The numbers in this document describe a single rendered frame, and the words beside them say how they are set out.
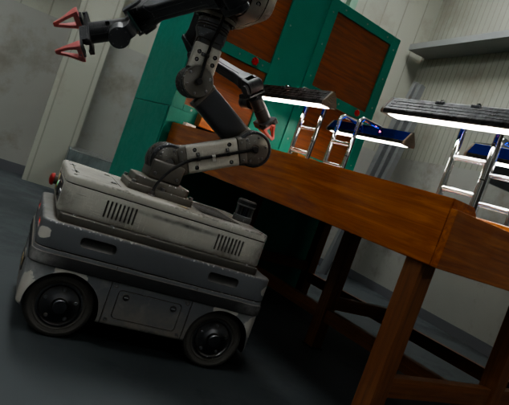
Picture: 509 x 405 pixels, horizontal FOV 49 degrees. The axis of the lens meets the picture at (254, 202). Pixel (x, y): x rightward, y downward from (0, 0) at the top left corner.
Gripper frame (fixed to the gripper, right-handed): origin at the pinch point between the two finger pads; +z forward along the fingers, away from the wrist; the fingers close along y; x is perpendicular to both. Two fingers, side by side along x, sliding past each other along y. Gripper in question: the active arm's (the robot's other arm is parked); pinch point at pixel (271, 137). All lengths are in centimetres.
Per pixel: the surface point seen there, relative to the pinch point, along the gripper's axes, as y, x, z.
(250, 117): 72, -28, 18
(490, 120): -90, -29, -6
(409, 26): 225, -301, 96
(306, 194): -53, 22, -1
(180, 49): 85, -12, -32
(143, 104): 109, 14, -10
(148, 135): 87, 26, -1
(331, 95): -6.0, -32.1, -3.6
